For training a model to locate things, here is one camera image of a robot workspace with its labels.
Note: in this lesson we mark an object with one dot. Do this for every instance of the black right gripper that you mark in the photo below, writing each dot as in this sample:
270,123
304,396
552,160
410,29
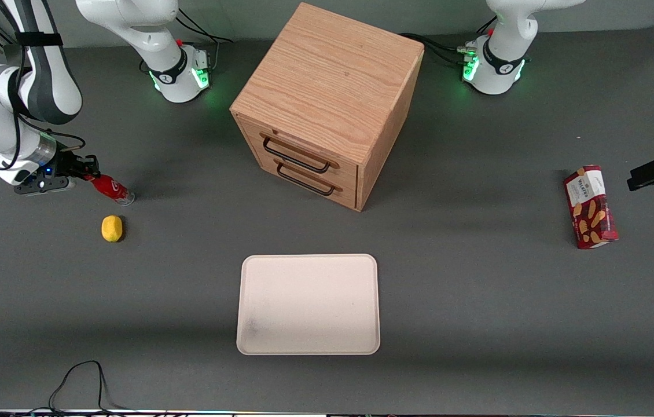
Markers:
65,163

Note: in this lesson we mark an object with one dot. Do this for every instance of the red coke bottle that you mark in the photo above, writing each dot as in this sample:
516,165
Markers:
113,189

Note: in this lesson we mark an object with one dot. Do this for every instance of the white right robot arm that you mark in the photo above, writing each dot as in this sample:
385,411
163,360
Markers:
147,35

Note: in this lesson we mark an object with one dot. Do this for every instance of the beige plastic tray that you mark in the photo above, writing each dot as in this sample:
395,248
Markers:
308,304

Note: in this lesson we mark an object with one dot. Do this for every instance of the yellow lemon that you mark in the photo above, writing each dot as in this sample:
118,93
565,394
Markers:
111,228

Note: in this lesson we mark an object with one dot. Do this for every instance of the red cookie box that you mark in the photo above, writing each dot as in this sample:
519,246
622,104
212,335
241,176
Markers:
591,208

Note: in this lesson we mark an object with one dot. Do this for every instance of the wooden drawer cabinet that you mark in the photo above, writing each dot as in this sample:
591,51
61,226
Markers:
327,81

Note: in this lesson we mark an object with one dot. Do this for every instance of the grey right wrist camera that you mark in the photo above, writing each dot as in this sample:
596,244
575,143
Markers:
43,185

